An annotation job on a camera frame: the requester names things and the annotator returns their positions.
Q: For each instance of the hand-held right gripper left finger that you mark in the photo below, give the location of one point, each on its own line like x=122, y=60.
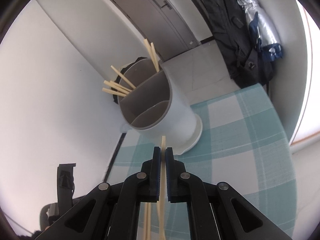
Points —
x=157, y=170

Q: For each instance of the silver folded umbrella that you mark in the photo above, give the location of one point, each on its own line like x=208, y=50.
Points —
x=262, y=22

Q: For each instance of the black backpack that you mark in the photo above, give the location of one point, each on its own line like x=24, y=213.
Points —
x=225, y=30

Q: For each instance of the white utensil holder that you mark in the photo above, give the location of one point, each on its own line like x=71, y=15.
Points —
x=175, y=115

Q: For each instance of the pile of wooden chopsticks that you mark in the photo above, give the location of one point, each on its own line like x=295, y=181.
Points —
x=147, y=220

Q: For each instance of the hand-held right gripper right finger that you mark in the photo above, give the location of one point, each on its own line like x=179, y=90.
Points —
x=170, y=170

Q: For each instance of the teal checked table mat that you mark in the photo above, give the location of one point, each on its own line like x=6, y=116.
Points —
x=237, y=135

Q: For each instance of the black jacket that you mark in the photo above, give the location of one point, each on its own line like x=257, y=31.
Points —
x=123, y=71

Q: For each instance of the wooden chopstick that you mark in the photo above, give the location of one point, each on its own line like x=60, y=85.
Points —
x=122, y=76
x=155, y=55
x=113, y=84
x=113, y=92
x=151, y=55
x=121, y=86
x=163, y=142

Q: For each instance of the grey door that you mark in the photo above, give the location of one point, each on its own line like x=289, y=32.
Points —
x=150, y=12

